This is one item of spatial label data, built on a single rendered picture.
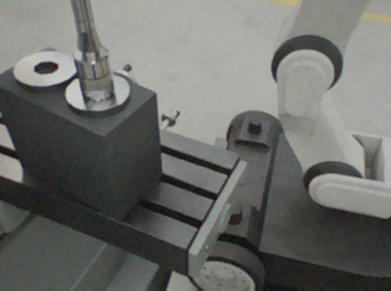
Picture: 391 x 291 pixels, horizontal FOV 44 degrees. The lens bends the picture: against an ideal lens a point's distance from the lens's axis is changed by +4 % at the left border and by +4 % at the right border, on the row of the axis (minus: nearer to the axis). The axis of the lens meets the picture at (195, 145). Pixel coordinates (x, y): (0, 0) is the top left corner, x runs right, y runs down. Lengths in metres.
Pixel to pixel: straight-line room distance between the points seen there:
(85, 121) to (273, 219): 0.74
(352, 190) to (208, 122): 1.32
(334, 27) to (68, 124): 0.56
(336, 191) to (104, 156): 0.69
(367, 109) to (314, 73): 1.66
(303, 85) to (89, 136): 0.50
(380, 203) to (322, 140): 0.21
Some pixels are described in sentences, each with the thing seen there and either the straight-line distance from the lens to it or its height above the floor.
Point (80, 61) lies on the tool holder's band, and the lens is 0.64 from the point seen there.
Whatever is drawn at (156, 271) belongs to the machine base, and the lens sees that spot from 1.61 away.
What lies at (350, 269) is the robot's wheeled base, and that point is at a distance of 1.24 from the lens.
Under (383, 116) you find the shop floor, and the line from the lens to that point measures 2.61.
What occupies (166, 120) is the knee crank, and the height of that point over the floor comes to 0.56.
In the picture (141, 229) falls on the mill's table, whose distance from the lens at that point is 0.75.
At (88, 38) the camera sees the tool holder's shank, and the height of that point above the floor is 1.26.
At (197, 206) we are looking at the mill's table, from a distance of 0.78.
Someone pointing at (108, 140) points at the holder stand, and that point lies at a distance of 0.64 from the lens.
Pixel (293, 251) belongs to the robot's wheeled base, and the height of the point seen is 0.57.
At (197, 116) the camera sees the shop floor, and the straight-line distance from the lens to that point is 2.44.
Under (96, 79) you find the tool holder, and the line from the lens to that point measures 0.65.
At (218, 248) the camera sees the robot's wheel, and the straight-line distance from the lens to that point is 1.17.
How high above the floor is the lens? 1.57
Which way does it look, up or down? 44 degrees down
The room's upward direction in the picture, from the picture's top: straight up
